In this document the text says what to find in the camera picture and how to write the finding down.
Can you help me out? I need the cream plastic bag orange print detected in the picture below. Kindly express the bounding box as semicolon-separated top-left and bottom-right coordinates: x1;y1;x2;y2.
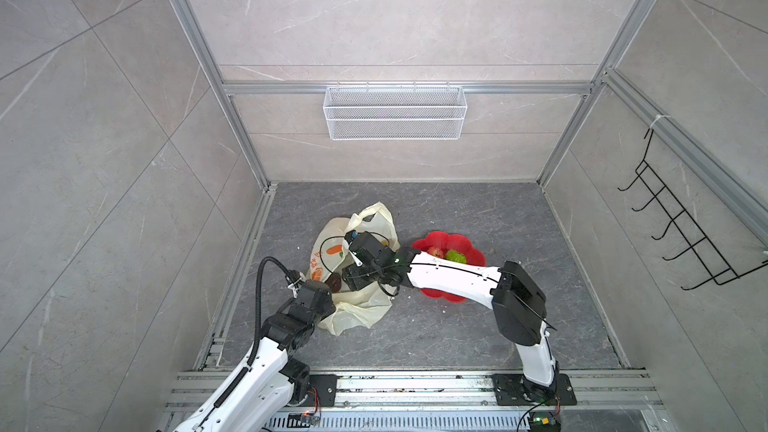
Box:
306;202;400;336

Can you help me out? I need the red flower-shaped plastic bowl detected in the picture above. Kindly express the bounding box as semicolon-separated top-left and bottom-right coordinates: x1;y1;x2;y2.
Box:
412;231;486;267

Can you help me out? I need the green fake fruit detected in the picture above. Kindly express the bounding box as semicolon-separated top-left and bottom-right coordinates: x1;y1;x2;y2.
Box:
445;250;467;264

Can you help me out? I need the red fake apple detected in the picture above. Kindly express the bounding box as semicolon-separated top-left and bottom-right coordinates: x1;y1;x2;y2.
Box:
427;246;445;259

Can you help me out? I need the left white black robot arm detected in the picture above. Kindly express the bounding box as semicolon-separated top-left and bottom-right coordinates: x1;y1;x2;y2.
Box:
176;280;335;431

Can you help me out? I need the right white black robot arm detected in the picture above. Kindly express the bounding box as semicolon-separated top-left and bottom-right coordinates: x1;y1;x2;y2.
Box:
342;231;559;399

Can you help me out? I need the dark brown fake fruit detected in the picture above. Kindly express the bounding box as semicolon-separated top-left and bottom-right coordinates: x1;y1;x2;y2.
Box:
325;273;343;293

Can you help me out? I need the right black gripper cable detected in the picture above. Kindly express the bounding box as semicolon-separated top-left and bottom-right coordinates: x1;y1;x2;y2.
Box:
318;230;400;299

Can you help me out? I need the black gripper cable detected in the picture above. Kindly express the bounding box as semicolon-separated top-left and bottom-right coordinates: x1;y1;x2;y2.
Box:
318;230;400;299
247;256;301;367

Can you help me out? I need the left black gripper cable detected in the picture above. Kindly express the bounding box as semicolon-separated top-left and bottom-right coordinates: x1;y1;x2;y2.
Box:
247;256;301;367

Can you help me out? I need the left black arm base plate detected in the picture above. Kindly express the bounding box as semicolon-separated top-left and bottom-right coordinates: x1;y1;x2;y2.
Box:
291;374;339;408

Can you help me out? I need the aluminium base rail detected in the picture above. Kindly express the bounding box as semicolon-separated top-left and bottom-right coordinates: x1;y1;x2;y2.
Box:
158;370;667;432

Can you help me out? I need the white wire mesh basket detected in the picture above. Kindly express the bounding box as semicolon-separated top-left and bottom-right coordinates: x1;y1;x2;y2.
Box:
323;85;468;141

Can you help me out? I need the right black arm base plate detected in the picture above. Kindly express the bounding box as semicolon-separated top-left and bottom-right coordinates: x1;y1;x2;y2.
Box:
491;373;577;406

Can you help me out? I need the black wire hook rack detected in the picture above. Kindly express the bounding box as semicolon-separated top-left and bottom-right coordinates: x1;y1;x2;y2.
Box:
617;128;767;291

